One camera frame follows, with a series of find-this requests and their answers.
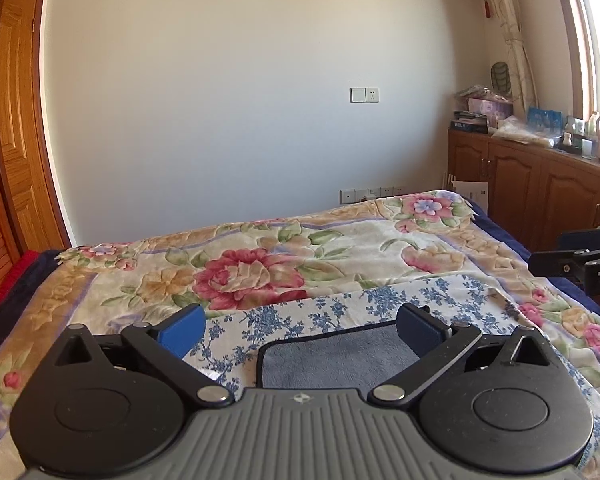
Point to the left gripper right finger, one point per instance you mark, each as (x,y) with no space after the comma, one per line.
(438,347)

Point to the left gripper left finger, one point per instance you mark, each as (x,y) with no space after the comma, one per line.
(158,350)

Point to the purple grey microfibre towel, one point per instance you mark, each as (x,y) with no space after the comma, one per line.
(358,358)

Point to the blue floral white cloth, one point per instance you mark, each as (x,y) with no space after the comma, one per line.
(229,348)

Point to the wooden sideboard cabinet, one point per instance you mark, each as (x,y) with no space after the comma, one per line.
(534,193)

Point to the floral bed quilt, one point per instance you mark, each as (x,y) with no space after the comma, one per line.
(242,266)

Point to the white cardboard box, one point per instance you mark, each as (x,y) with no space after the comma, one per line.
(475,192)

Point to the blue gift box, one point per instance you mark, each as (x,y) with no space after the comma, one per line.
(547,122)

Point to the plastic bag on cabinet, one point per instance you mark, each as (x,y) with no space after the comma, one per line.
(515,130)

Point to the red blanket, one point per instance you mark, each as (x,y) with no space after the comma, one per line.
(10,275)

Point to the pink box on cabinet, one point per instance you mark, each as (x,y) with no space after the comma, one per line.
(493,110)

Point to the green woven fan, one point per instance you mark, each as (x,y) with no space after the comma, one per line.
(500,79)

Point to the wooden door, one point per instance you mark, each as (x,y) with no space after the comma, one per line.
(27,184)

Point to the patterned beige curtain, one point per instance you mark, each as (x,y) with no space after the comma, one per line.
(509,16)

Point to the wall power strip sockets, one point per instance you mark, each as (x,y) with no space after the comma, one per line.
(358,195)

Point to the white wall switch socket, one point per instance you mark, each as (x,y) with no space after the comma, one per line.
(359,95)

